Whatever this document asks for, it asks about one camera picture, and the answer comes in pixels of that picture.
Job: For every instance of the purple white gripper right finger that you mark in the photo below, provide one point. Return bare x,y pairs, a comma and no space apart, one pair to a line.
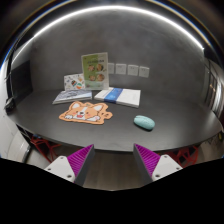
153,166

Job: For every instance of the red chair left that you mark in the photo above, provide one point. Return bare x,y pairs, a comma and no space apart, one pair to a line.
45,147

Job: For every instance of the green food menu stand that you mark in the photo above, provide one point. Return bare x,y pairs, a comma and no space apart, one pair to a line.
95,71

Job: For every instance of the white blue book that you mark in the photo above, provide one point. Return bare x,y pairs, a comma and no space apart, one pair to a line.
121,96

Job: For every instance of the orange corgi mouse pad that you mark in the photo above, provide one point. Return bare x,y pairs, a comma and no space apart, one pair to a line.
95,114

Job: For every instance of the red chair right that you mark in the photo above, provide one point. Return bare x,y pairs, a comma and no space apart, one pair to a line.
185,157

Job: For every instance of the grey magazine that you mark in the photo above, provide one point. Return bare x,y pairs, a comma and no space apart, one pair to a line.
72,95

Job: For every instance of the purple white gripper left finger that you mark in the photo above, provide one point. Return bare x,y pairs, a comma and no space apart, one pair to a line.
74,167

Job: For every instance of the white wall socket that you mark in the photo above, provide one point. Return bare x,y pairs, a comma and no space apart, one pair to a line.
144,72
133,70
111,68
121,69

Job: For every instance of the red chair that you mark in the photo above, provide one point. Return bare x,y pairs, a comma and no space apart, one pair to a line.
185,157
45,147

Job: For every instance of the teal computer mouse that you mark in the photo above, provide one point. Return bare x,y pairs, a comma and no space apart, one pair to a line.
144,122

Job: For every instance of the small illustrated card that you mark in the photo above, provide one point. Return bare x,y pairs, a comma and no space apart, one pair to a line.
74,82

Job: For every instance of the black monitor screen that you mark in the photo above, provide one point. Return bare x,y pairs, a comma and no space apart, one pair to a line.
21,83

